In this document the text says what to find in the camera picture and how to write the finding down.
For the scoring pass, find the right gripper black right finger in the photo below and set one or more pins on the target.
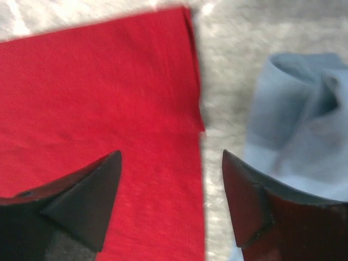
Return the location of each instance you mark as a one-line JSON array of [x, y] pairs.
[[273, 221]]

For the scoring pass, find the folded grey-blue t shirt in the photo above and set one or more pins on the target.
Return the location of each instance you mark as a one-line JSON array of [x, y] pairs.
[[297, 128]]

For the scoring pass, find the red t shirt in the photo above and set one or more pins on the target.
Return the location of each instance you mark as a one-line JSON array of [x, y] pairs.
[[71, 97]]

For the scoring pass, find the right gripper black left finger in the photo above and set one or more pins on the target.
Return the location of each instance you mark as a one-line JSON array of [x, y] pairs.
[[79, 204]]

